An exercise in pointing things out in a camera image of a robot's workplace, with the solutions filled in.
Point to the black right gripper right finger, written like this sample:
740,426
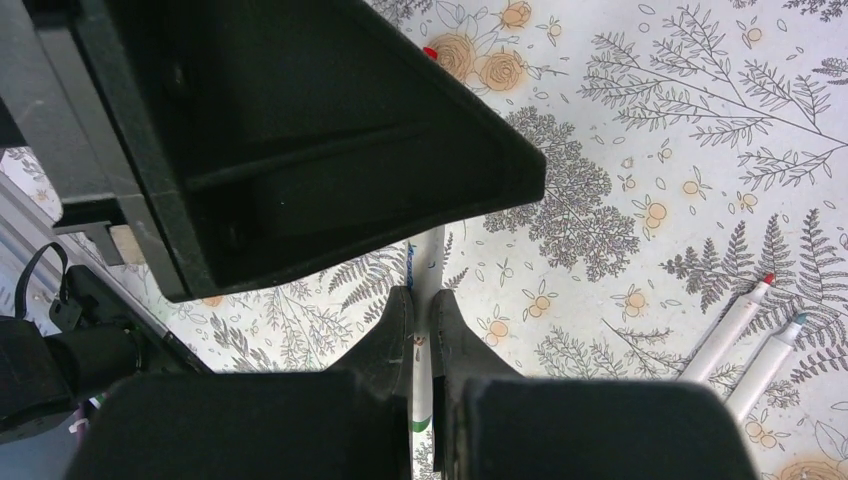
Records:
490,422

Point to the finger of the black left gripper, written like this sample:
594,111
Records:
275,139

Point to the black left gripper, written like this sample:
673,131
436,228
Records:
52,96

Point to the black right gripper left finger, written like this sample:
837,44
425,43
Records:
348,421

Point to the orange cap green-end marker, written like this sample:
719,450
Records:
425,266

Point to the green cap red-end marker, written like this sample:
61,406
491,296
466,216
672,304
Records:
726,332

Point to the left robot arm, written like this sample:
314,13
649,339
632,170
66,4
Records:
99,344

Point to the floral table mat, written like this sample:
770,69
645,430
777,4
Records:
691,148

